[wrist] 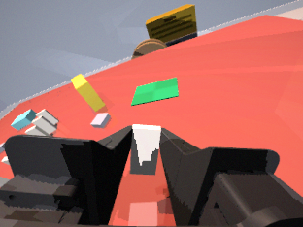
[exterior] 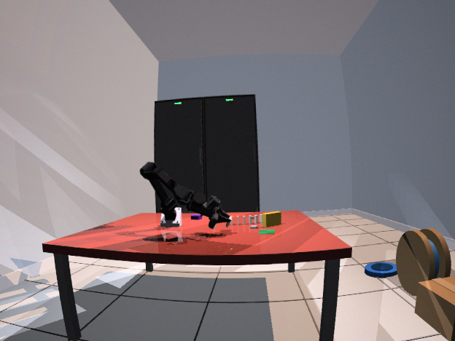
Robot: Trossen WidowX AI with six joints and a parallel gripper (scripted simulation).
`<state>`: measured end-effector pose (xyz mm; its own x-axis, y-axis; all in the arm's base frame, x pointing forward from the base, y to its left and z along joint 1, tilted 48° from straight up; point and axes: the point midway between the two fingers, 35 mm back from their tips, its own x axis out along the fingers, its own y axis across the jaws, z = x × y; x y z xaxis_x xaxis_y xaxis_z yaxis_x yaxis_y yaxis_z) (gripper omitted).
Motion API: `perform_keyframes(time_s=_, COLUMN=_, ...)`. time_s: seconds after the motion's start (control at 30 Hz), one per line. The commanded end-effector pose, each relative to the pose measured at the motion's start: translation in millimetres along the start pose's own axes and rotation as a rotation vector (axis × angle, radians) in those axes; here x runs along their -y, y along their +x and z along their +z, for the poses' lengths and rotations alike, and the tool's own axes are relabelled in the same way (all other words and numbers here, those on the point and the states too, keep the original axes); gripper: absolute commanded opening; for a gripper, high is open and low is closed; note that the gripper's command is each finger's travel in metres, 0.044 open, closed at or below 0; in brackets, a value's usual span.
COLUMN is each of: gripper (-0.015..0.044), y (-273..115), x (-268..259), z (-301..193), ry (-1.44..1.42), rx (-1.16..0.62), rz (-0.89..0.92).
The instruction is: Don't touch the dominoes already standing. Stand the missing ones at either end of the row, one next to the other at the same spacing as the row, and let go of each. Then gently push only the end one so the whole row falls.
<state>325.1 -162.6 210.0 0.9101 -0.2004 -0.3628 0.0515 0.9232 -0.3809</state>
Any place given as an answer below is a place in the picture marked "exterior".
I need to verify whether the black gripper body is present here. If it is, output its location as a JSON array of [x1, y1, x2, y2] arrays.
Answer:
[[199, 203, 219, 229]]

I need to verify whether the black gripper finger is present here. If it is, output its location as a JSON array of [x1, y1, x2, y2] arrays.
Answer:
[[217, 206, 230, 218], [216, 212, 231, 224]]

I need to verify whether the yellow rectangular block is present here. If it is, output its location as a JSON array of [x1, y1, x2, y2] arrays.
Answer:
[[262, 211, 281, 227]]

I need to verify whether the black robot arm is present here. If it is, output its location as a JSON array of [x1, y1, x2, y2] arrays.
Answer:
[[140, 161, 219, 221]]

